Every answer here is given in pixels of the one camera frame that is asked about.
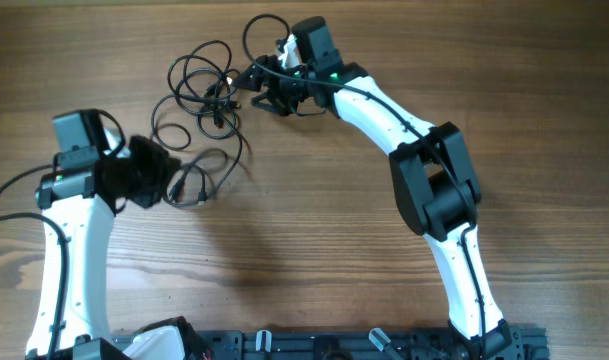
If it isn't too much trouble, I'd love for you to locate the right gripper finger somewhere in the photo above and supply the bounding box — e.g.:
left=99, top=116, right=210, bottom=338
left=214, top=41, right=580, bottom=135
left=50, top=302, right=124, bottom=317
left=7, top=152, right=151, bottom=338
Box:
left=232, top=64, right=268, bottom=92
left=251, top=92, right=289, bottom=116

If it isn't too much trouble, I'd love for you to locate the black cable bundle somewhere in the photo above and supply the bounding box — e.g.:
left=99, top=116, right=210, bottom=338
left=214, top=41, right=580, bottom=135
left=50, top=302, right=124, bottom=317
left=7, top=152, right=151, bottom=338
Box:
left=150, top=39, right=245, bottom=209

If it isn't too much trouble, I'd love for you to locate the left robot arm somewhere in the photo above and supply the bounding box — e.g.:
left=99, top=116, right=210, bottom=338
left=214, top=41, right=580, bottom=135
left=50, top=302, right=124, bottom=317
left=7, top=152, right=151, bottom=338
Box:
left=26, top=109, right=180, bottom=359

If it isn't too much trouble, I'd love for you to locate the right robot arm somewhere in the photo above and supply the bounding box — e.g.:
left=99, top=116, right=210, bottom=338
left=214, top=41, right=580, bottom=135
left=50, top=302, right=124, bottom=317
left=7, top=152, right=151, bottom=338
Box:
left=233, top=16, right=511, bottom=359

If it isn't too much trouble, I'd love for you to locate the black right camera cable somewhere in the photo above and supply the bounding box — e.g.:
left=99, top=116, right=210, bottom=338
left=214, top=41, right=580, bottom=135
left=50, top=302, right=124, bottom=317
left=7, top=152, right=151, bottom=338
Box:
left=241, top=13, right=488, bottom=359

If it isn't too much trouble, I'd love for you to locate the black camera cable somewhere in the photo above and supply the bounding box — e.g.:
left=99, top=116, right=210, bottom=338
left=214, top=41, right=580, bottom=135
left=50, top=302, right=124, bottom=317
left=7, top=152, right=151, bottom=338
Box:
left=241, top=13, right=488, bottom=359
left=0, top=163, right=71, bottom=360

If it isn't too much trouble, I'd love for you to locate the black left camera cable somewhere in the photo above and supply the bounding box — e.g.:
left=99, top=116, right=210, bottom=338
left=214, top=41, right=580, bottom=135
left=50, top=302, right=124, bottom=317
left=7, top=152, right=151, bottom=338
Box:
left=0, top=163, right=71, bottom=360

